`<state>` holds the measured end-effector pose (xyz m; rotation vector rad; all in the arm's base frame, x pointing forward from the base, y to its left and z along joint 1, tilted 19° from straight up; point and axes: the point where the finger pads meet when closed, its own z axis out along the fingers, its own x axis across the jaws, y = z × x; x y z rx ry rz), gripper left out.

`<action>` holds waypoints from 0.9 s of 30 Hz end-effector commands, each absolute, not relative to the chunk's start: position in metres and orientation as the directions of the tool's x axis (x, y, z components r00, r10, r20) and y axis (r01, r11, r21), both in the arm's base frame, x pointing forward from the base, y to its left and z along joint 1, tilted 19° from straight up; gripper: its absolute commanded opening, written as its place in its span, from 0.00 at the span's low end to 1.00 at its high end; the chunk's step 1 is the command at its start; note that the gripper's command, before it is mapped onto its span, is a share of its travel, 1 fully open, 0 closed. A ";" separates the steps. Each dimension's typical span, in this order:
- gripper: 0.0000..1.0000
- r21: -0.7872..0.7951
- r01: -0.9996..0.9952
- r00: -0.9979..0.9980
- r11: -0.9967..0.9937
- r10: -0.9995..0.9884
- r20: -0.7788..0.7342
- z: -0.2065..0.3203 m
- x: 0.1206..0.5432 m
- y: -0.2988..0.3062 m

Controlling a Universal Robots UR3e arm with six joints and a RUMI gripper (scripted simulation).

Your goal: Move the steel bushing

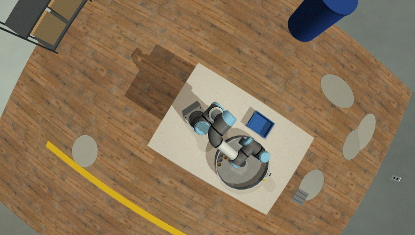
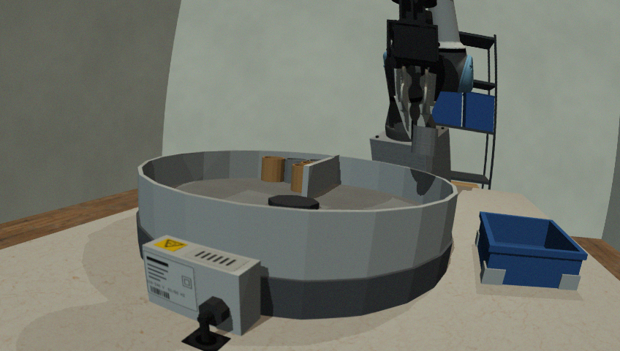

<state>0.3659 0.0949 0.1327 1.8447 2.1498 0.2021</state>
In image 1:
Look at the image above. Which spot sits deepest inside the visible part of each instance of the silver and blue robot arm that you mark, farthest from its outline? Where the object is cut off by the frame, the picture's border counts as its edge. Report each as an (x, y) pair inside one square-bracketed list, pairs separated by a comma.
[(216, 121)]

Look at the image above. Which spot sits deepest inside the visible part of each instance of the blue crate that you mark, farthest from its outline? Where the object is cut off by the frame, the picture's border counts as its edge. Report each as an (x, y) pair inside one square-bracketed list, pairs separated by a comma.
[(260, 124)]

